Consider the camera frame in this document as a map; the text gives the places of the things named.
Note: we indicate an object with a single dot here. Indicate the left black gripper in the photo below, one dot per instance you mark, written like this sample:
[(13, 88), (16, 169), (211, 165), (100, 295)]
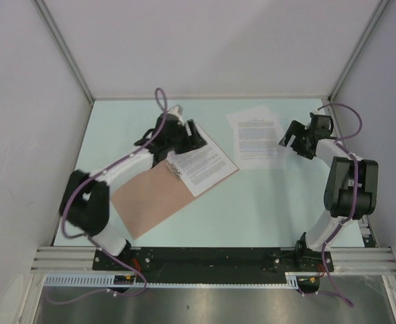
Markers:
[(195, 138)]

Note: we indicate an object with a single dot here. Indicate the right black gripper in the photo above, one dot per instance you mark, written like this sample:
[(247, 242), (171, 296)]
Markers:
[(296, 129)]

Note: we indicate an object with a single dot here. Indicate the printed paper sheet top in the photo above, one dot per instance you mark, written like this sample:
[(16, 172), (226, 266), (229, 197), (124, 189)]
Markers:
[(203, 168)]

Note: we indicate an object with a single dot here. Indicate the printed paper sheet under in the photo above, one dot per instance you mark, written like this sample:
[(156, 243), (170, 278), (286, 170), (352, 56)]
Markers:
[(256, 134)]

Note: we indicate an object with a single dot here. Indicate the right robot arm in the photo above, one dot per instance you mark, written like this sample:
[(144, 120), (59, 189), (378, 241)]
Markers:
[(350, 192)]

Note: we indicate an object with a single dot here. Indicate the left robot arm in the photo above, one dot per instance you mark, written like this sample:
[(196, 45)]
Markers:
[(87, 197)]

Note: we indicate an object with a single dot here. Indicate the aluminium rail right side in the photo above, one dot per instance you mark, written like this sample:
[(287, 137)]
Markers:
[(346, 135)]

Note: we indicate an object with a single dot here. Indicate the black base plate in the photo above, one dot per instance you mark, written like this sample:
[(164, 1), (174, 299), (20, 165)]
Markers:
[(199, 265)]

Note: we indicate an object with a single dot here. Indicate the aluminium frame post right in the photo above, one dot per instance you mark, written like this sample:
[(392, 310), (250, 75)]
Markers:
[(370, 28)]

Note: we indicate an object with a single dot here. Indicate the aluminium frame post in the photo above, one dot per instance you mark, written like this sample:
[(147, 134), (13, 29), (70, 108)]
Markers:
[(370, 28), (63, 48)]

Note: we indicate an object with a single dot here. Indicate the aluminium frame post left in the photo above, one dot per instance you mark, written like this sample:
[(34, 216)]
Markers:
[(63, 48)]

